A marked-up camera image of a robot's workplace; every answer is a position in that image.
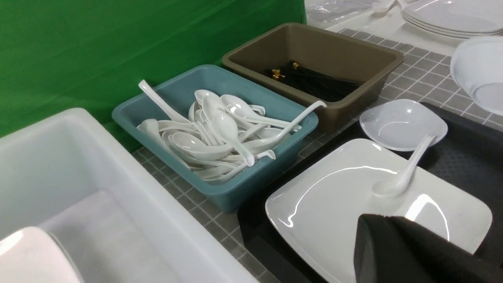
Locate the background stack white plates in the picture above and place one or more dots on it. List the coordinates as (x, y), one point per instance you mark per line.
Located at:
(456, 18)

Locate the pile of white spoons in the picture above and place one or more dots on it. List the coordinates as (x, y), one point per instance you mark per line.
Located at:
(212, 144)

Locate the white ceramic soup spoon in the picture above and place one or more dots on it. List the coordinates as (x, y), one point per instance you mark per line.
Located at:
(398, 183)

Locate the clear plastic bag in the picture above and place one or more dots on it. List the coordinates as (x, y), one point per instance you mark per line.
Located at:
(325, 13)

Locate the green backdrop cloth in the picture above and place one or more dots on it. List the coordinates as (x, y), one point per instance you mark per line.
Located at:
(91, 54)

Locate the large translucent white tub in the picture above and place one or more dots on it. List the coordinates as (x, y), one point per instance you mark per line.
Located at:
(67, 175)

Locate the white spoon over bin edge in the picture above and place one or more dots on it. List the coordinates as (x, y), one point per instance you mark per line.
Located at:
(261, 145)

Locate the white square rice plate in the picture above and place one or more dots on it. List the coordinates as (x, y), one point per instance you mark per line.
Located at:
(316, 212)

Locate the teal plastic spoon bin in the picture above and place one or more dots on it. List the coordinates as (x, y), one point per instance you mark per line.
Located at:
(178, 92)

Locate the pile of black chopsticks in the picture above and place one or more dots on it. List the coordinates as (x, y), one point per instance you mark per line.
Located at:
(312, 82)

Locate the black plastic serving tray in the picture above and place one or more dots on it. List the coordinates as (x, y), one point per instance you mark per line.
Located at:
(469, 157)

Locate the grey checked tablecloth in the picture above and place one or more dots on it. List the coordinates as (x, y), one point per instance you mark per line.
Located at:
(422, 77)

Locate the brown plastic chopstick bin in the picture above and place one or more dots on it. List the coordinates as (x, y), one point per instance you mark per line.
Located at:
(331, 54)

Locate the stack of white square plates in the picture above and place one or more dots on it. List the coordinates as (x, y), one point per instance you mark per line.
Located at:
(33, 255)

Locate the long upright white spoon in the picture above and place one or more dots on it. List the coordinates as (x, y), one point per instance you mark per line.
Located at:
(170, 112)

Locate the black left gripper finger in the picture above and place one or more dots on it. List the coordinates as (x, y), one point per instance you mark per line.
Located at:
(392, 249)

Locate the white bowl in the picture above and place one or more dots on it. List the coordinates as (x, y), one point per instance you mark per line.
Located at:
(401, 125)
(477, 67)

